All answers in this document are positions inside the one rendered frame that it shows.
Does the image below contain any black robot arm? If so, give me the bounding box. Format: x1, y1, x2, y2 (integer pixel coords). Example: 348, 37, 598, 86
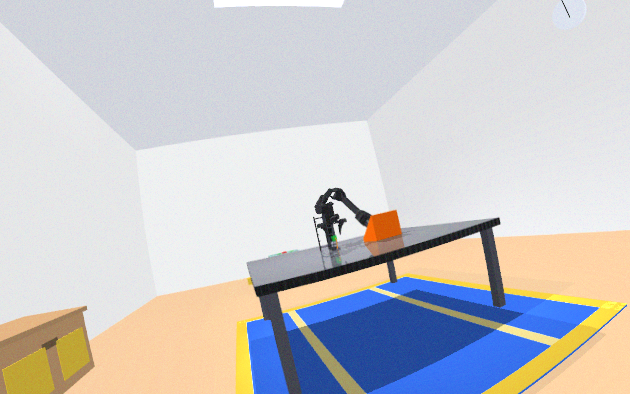
314, 188, 372, 229

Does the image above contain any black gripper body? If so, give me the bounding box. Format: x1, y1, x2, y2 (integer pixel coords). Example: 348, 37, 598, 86
317, 212, 347, 228

